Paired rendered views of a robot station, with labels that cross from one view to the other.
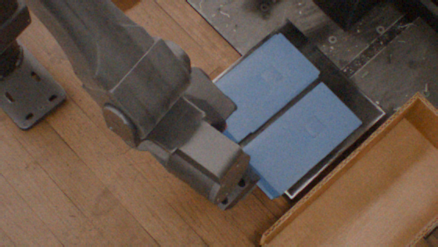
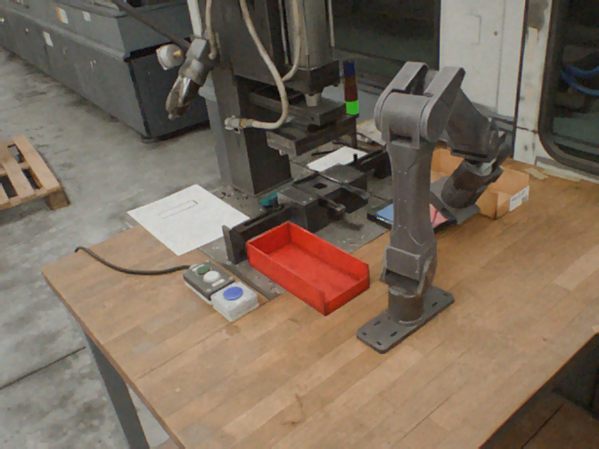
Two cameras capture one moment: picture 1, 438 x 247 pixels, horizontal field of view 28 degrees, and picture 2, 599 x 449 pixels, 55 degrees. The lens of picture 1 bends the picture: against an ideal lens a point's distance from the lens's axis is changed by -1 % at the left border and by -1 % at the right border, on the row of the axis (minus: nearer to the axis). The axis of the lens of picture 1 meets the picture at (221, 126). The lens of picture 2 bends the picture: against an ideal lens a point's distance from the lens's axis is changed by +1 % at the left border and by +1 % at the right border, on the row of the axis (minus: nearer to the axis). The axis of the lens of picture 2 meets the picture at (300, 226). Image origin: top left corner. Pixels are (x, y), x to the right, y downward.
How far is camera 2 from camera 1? 120 cm
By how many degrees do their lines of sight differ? 56
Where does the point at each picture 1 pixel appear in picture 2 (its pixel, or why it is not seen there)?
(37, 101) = (434, 292)
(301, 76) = not seen: hidden behind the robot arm
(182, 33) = (375, 249)
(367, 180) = not seen: hidden behind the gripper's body
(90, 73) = (484, 121)
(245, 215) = (479, 224)
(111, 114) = (493, 137)
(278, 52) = (388, 212)
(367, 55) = (380, 198)
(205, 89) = (438, 184)
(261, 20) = (365, 226)
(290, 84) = not seen: hidden behind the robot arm
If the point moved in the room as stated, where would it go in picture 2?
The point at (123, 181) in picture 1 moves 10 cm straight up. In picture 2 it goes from (473, 262) to (476, 220)
